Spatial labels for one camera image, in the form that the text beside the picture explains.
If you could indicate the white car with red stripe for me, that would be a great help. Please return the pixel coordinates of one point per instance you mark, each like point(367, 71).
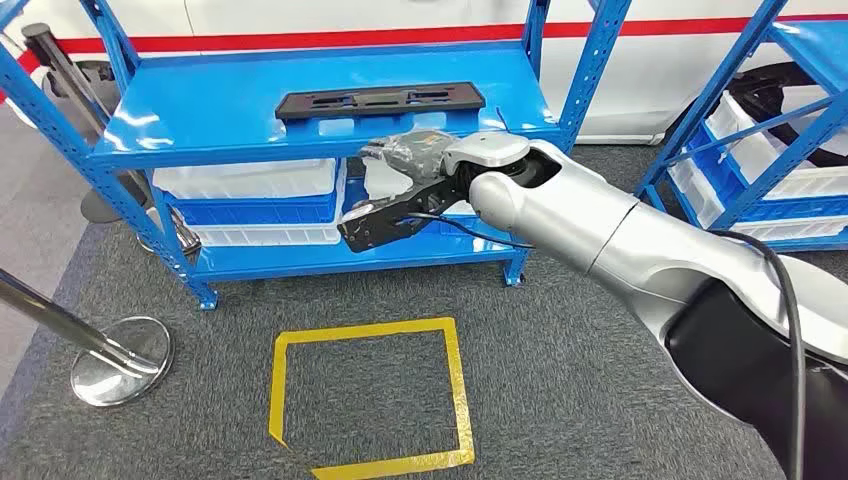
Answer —
point(662, 79)

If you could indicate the blue metal shelf rack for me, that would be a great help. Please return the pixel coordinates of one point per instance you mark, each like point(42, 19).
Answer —
point(218, 112)
point(735, 60)

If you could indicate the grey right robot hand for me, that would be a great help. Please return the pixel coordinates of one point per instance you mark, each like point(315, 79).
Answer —
point(414, 151)

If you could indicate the yellow tape square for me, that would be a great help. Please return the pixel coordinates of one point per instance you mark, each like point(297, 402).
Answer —
point(457, 397)

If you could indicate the white plastic bin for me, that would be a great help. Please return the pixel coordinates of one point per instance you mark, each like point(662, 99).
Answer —
point(689, 192)
point(755, 146)

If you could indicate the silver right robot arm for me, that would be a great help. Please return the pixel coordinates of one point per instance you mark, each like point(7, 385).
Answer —
point(629, 245)

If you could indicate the black plastic plate holder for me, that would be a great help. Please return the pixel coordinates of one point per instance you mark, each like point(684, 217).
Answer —
point(378, 100)

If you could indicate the black stanchion post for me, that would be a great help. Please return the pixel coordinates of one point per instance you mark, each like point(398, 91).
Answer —
point(60, 63)

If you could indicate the blue plastic bin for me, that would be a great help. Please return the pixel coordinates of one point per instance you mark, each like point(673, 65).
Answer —
point(712, 159)

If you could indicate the blue plastic crate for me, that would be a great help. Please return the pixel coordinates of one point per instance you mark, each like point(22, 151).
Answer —
point(258, 212)
point(477, 228)

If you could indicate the chrome stanchion base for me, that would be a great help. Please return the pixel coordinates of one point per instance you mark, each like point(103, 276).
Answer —
point(185, 238)

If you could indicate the chrome stanchion post with base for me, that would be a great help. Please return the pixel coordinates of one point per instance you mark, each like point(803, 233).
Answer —
point(119, 371)

